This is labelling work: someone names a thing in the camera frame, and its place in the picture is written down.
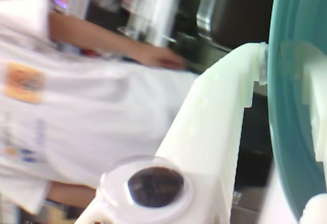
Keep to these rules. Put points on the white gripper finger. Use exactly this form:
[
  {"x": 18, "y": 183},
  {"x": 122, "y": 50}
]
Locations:
[
  {"x": 320, "y": 111},
  {"x": 209, "y": 122}
]

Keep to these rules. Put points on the teal plastic bowl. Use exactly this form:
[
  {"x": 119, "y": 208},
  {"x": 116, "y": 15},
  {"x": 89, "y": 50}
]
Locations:
[{"x": 288, "y": 132}]

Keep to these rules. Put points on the bare person forearm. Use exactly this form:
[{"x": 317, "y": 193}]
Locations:
[
  {"x": 71, "y": 193},
  {"x": 89, "y": 35}
]

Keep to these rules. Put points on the person hand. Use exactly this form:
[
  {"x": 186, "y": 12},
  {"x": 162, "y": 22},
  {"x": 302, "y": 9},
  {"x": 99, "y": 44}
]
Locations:
[{"x": 163, "y": 59}]

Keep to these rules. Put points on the shiny metal column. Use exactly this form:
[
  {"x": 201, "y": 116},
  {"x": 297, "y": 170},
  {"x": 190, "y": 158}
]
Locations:
[{"x": 208, "y": 9}]

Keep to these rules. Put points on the person in white t-shirt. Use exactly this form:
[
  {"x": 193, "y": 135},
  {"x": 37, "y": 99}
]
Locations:
[{"x": 89, "y": 106}]

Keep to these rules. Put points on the blurred white appliance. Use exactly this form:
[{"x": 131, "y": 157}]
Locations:
[{"x": 158, "y": 12}]

